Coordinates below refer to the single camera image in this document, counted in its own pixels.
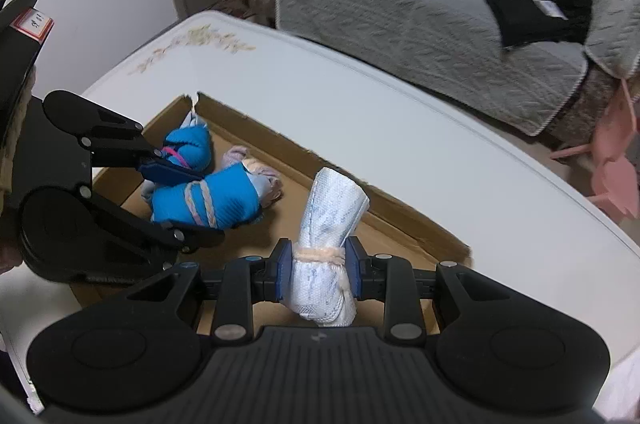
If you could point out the pink plastic chair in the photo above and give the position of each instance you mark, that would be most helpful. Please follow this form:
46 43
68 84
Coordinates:
610 174

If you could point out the blue sock bundle pink tie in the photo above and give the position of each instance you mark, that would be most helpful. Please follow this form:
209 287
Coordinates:
192 144

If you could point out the grey quilted sofa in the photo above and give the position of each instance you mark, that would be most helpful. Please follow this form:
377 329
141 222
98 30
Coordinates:
360 4

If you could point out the black clothing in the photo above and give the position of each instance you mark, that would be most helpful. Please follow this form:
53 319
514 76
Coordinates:
525 4

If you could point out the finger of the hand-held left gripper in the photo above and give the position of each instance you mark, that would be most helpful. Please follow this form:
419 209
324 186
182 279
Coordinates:
200 238
170 174

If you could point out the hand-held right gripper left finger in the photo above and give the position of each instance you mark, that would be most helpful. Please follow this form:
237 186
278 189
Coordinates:
282 271

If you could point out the pastel pink sock bundle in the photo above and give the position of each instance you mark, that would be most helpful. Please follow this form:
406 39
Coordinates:
260 169

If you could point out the cardboard box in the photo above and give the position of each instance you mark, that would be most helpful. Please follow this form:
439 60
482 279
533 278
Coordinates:
385 234

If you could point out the brown patterned rug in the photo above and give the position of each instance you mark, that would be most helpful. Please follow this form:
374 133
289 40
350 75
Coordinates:
240 7

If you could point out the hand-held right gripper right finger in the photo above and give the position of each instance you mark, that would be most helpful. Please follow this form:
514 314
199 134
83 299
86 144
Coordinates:
356 274

